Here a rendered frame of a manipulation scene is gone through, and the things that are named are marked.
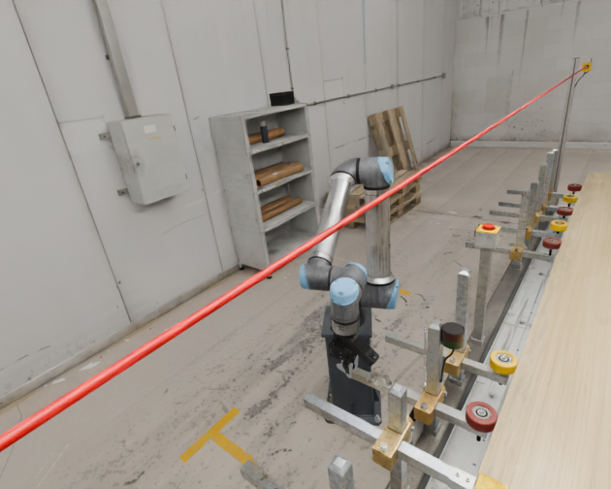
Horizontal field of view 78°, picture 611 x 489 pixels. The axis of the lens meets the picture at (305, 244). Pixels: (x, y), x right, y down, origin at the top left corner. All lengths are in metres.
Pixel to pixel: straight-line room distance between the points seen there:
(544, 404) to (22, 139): 2.97
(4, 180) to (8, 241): 0.38
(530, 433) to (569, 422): 0.11
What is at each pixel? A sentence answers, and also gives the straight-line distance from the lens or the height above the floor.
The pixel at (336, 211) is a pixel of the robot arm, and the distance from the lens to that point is 1.49.
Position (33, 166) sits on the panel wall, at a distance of 3.03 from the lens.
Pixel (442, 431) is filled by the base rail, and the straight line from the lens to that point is 1.44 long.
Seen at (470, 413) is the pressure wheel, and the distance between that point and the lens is 1.22.
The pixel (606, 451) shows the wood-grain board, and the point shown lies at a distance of 1.26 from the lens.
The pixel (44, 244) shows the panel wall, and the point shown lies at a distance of 3.10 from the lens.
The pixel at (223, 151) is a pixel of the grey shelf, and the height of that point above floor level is 1.25.
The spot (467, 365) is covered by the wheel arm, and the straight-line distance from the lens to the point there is 1.46.
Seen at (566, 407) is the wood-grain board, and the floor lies 0.90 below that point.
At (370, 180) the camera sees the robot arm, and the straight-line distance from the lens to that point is 1.64.
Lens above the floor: 1.81
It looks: 24 degrees down
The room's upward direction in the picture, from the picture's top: 7 degrees counter-clockwise
